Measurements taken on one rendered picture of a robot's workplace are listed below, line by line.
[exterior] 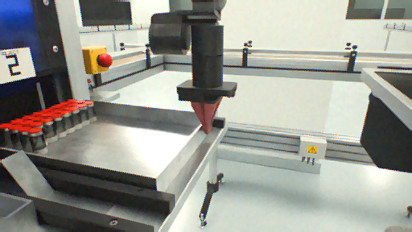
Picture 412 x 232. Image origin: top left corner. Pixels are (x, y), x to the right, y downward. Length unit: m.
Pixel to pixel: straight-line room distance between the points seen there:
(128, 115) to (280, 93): 1.45
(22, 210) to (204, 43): 0.33
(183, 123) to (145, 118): 0.10
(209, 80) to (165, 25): 0.12
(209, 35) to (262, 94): 1.54
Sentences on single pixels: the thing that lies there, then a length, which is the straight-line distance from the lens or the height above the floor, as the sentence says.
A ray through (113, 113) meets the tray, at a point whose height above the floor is 0.89.
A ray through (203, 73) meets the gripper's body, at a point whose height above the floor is 1.02.
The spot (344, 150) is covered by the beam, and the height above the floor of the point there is 0.50.
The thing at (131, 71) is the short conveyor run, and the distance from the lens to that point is 1.16.
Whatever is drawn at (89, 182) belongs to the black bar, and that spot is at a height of 0.90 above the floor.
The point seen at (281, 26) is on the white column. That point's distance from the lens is 1.89.
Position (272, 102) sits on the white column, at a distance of 1.98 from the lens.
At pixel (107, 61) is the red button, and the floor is 0.99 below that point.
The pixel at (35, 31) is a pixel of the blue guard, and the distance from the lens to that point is 0.69.
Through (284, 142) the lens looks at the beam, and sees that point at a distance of 1.44.
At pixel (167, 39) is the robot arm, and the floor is 1.07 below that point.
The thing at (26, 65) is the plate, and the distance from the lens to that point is 0.67.
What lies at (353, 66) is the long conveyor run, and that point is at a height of 0.91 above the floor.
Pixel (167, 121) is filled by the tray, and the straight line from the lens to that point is 0.61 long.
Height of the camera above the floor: 1.11
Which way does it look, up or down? 21 degrees down
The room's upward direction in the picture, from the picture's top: straight up
